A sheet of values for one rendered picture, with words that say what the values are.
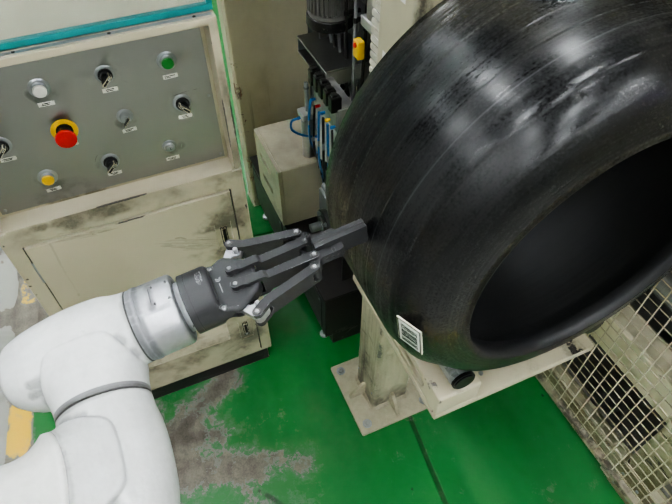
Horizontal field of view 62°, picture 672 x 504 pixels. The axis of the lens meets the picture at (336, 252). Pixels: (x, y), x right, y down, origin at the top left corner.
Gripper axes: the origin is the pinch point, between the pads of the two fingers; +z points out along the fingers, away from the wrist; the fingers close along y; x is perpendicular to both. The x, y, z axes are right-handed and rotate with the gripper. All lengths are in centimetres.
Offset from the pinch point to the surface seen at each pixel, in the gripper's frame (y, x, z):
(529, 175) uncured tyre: -11.3, -12.0, 17.7
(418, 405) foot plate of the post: 22, 128, 21
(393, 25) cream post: 34.1, -3.4, 25.3
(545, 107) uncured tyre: -8.0, -16.8, 21.0
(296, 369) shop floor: 52, 124, -11
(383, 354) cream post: 27, 91, 13
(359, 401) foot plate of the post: 31, 125, 4
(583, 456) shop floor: -14, 135, 61
